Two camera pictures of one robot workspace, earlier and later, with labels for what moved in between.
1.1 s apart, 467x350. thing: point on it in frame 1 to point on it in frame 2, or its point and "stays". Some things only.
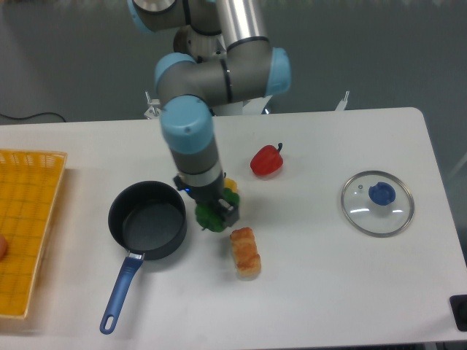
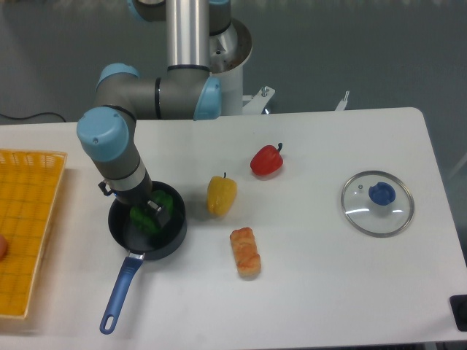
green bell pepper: x=209 y=217 to x=146 y=216
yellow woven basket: x=29 y=183 stays
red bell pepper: x=267 y=160 stays
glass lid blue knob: x=377 y=203 stays
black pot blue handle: x=149 y=219 stays
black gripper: x=210 y=194 to x=136 y=197
